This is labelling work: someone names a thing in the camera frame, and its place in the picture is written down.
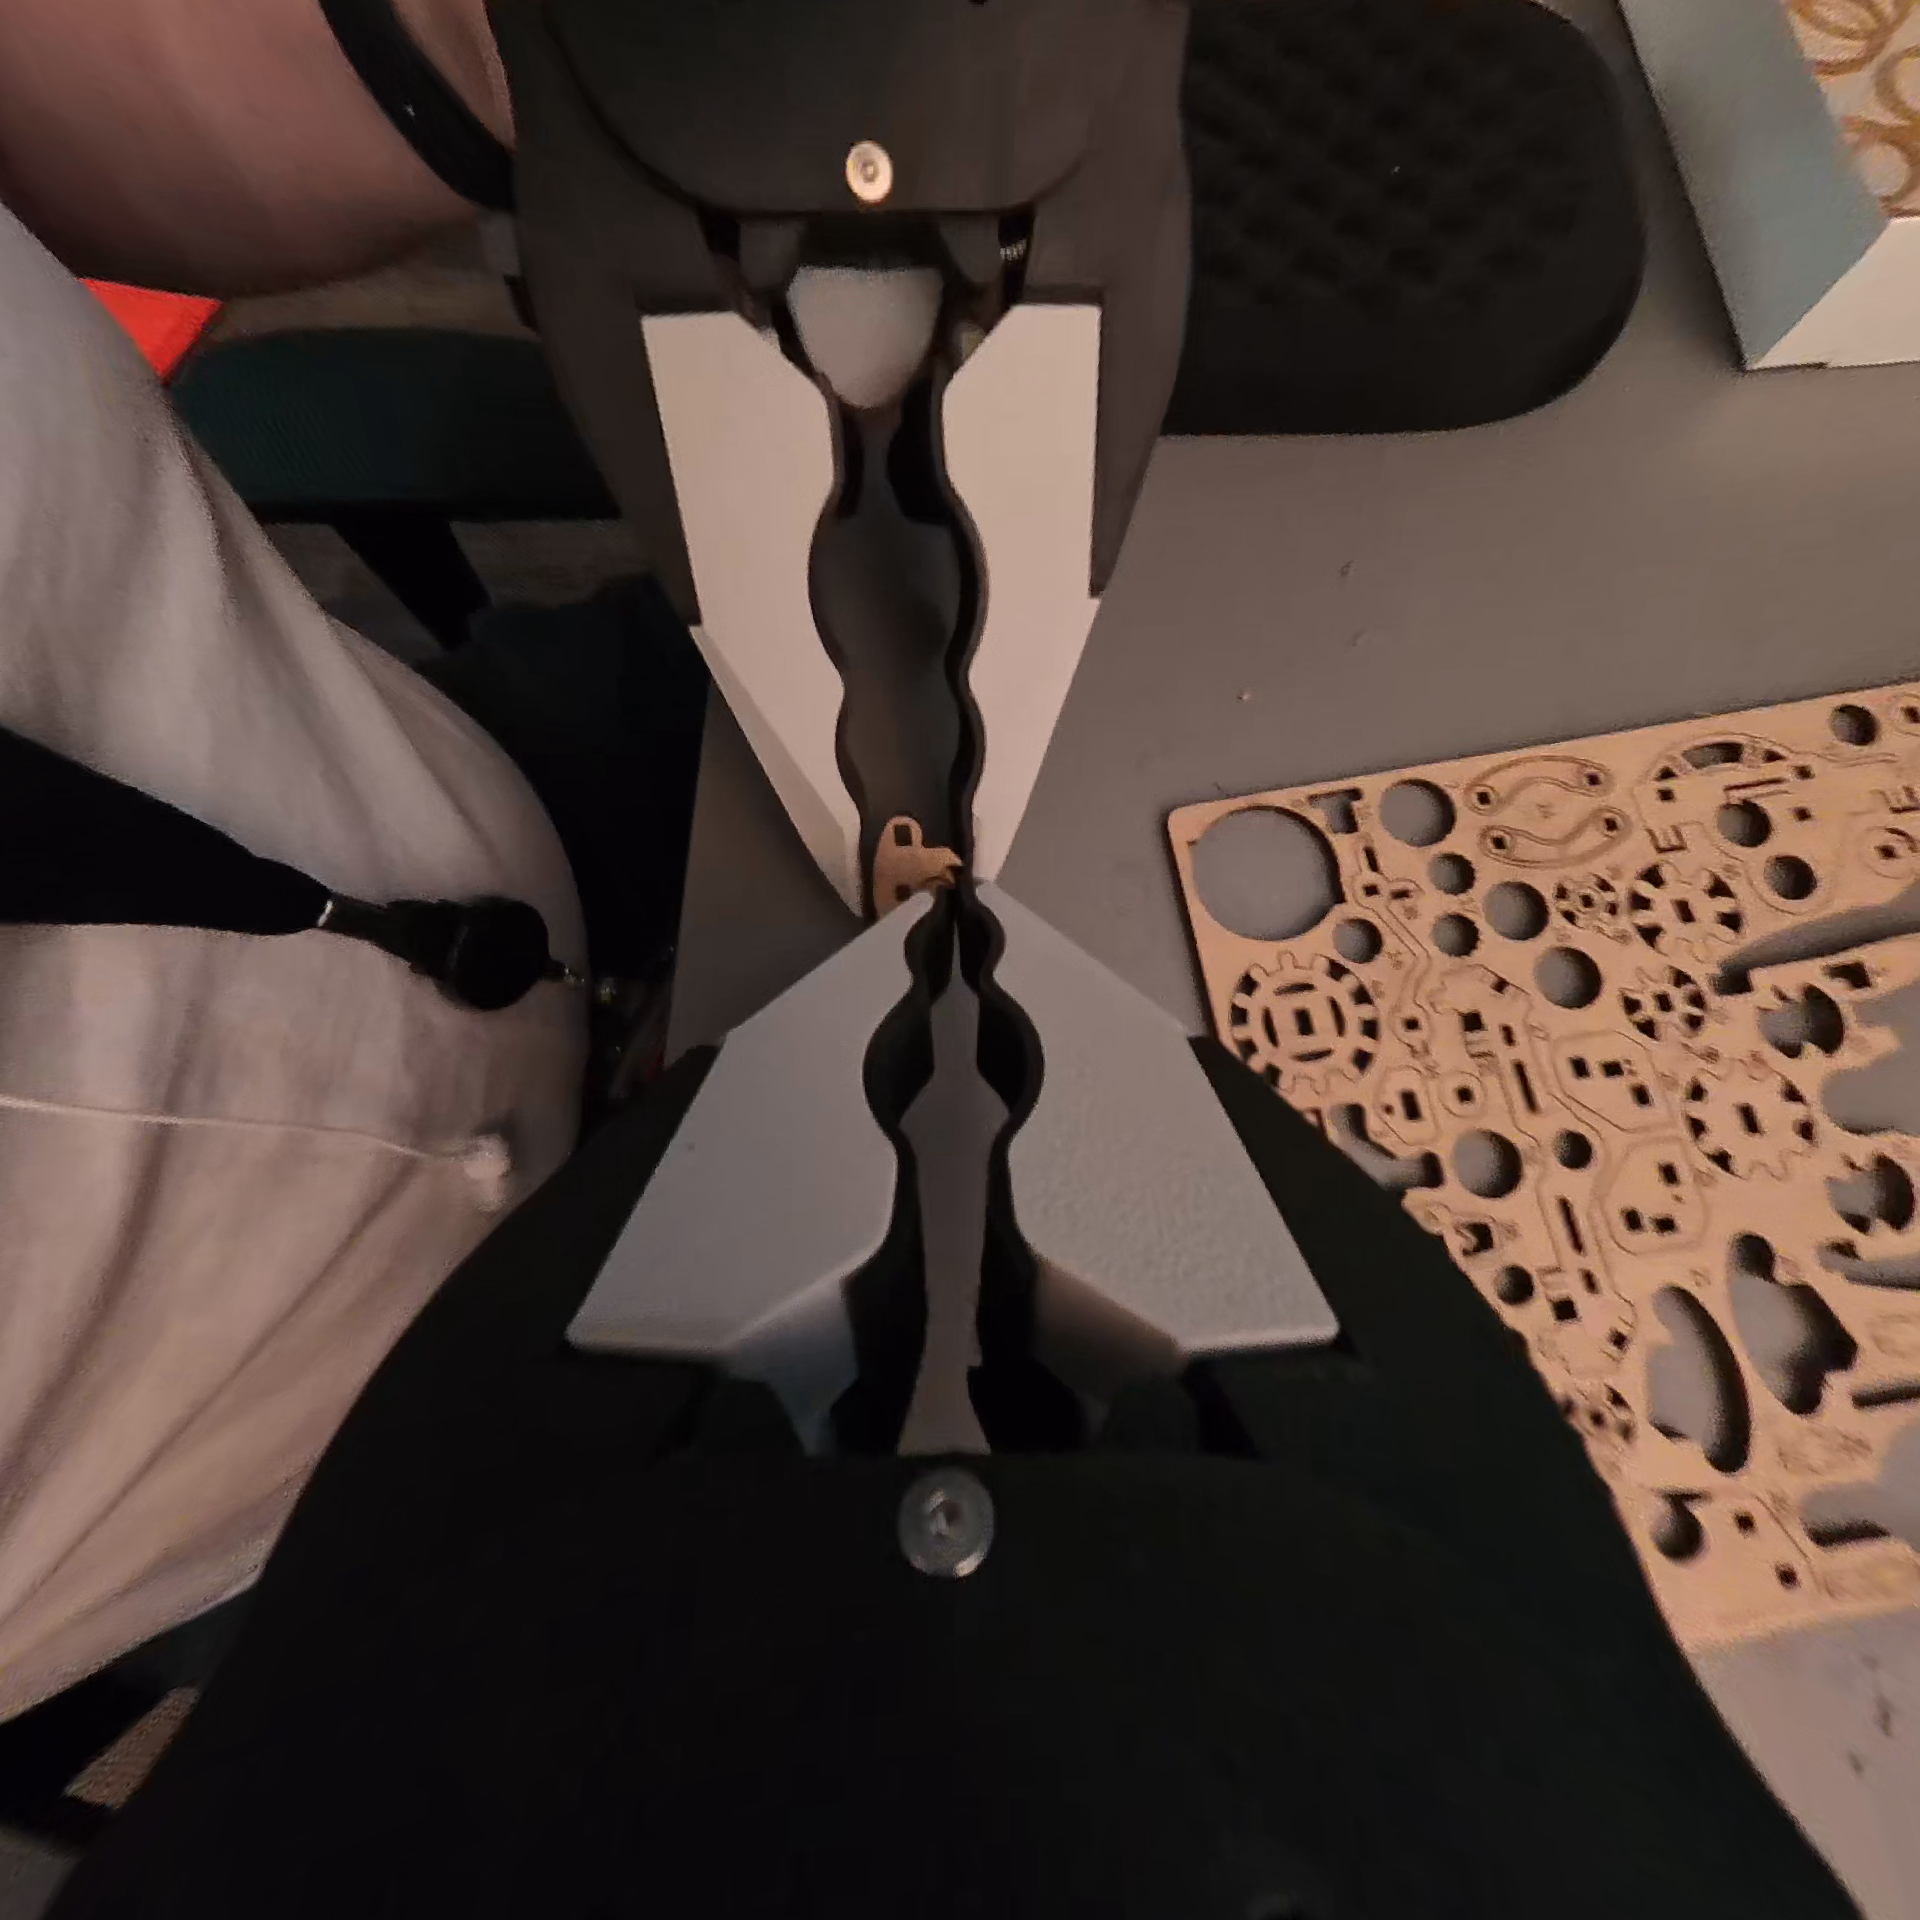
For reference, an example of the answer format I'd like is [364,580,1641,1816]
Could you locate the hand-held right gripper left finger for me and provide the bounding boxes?
[568,892,964,1455]

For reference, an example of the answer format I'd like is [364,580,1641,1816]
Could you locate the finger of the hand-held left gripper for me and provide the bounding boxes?
[894,287,1115,888]
[642,307,904,922]

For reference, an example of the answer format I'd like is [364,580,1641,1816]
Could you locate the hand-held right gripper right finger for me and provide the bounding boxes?
[953,877,1343,1452]

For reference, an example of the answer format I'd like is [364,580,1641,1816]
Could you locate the small wooden model part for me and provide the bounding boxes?
[864,813,967,915]

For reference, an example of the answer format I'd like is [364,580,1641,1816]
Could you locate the person's left forearm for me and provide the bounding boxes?
[0,0,519,300]

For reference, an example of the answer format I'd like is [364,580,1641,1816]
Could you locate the laser-cut wooden parts sheet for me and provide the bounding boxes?
[1169,682,1920,1655]

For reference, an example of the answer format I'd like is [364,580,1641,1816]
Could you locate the dark green chair seat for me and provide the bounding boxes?
[162,328,619,514]

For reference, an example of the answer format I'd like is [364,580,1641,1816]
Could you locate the black badge reel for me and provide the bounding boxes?
[383,892,600,1016]

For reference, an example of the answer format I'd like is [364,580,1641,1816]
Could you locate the black wrist band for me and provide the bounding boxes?
[319,0,521,215]

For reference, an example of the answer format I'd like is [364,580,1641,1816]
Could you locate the black padded wrist rest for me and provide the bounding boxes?
[1160,0,1646,442]

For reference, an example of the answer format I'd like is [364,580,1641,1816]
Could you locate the orange object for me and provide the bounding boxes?
[79,276,227,379]

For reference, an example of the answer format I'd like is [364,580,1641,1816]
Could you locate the pale blue cardboard box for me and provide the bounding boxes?
[1617,0,1920,375]

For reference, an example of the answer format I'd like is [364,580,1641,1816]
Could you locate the black lanyard strap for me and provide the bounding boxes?
[0,724,393,939]

